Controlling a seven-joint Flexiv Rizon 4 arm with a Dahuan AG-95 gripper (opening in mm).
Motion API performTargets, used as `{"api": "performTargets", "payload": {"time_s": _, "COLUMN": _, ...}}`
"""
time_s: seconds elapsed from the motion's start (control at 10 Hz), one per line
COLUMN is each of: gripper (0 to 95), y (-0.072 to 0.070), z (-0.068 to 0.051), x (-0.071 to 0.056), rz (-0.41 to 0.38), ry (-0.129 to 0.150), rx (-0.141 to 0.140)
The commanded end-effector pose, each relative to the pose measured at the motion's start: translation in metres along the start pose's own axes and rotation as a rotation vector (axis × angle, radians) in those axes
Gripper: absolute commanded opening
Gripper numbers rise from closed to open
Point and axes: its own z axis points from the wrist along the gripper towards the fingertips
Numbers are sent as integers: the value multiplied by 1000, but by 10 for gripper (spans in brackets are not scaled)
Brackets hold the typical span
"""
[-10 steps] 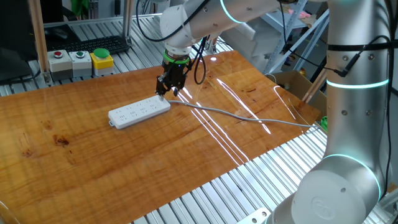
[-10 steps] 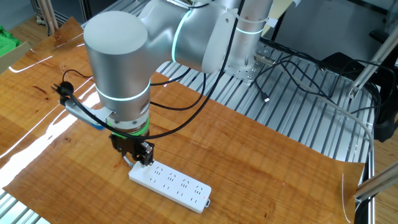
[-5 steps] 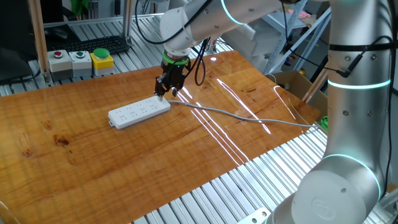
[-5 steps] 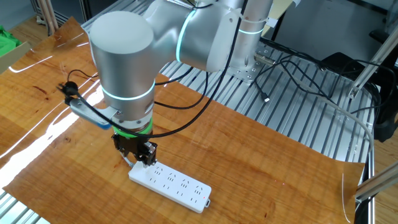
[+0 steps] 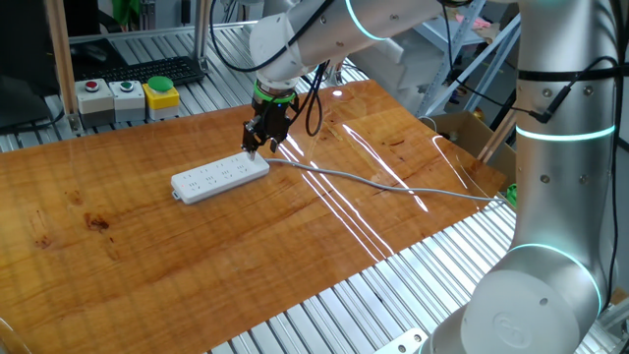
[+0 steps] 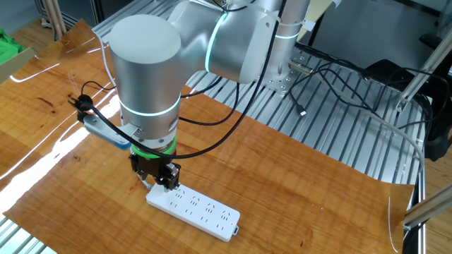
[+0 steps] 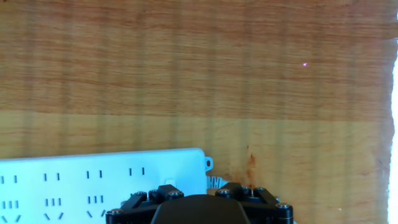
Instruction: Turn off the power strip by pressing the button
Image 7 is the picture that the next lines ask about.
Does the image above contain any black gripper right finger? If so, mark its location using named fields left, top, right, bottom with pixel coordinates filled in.
left=214, top=182, right=295, bottom=224

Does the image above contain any white power strip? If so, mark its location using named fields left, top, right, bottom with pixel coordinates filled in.
left=0, top=147, right=215, bottom=224

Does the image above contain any grey power strip cable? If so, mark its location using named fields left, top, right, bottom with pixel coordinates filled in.
left=205, top=175, right=231, bottom=190

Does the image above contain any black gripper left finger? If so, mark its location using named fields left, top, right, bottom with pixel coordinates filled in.
left=104, top=184, right=185, bottom=224

